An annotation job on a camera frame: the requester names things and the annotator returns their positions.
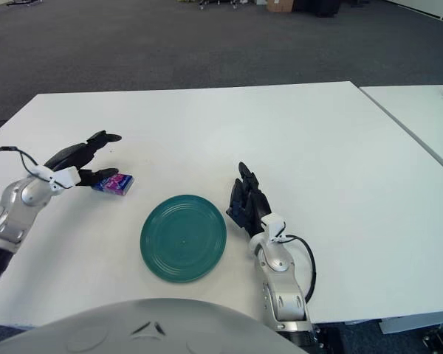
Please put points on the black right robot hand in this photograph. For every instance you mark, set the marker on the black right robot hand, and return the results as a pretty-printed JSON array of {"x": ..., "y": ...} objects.
[{"x": 253, "y": 206}]

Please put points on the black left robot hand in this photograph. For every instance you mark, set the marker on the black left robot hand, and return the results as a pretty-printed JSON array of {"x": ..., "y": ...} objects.
[{"x": 74, "y": 155}]

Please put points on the purple blue gum pack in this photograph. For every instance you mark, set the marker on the purple blue gum pack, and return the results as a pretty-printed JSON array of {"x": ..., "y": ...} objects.
[{"x": 118, "y": 183}]

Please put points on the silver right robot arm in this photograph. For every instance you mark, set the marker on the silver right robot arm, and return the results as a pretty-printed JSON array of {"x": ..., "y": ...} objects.
[{"x": 284, "y": 291}]

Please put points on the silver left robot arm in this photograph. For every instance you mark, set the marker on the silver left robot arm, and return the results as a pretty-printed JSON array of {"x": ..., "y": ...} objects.
[{"x": 26, "y": 193}]

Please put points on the green round plate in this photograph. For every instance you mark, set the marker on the green round plate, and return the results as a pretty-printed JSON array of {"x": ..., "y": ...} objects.
[{"x": 184, "y": 239}]

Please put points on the black floor stand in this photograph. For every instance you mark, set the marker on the black floor stand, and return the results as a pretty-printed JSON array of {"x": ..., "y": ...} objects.
[{"x": 16, "y": 2}]

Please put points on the grey robot torso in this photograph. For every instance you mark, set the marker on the grey robot torso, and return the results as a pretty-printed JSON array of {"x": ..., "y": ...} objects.
[{"x": 96, "y": 326}]

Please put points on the brown cardboard box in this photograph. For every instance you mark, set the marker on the brown cardboard box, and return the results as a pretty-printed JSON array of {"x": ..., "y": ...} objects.
[{"x": 280, "y": 5}]

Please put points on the wheeled cart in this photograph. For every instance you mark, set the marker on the wheeled cart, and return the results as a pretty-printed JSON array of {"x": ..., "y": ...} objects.
[{"x": 221, "y": 3}]

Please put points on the black cabinet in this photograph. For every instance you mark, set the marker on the black cabinet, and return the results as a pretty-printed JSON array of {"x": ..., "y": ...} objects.
[{"x": 317, "y": 7}]

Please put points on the black metal base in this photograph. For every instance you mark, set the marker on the black metal base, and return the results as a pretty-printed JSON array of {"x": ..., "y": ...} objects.
[{"x": 441, "y": 337}]

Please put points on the white table frame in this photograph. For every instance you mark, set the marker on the white table frame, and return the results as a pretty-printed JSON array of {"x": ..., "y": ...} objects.
[{"x": 409, "y": 324}]

